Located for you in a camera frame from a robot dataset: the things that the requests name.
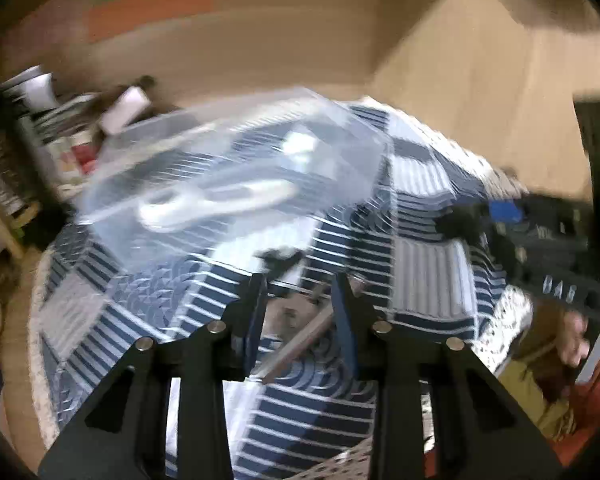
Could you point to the cluttered shelf with books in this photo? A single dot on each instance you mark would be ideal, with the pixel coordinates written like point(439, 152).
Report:
point(40, 125)

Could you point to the blue striped patchwork blanket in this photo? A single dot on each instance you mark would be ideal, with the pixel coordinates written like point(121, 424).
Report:
point(420, 280)

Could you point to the small black object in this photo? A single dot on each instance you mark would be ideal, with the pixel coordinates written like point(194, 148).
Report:
point(280, 259)

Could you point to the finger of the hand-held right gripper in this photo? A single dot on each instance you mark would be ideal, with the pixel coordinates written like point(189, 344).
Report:
point(467, 222)

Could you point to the white looped object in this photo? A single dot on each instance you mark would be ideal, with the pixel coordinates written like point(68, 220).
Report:
point(205, 205)

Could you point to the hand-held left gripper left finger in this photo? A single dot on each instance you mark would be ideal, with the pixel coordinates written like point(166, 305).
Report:
point(252, 332)

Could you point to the white box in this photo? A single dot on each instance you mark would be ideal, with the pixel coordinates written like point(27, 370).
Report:
point(122, 110)

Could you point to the person's right hand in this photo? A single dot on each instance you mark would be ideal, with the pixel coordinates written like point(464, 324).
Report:
point(574, 340)

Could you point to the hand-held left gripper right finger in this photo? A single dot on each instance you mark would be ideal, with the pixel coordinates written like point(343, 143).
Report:
point(343, 332)

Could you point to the orange and green wall poster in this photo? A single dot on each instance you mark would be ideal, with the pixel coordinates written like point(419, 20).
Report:
point(150, 7)

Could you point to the wooden stool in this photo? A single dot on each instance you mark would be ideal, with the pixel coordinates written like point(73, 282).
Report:
point(20, 225)

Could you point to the clear plastic container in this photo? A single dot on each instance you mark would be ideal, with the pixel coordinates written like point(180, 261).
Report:
point(240, 160)

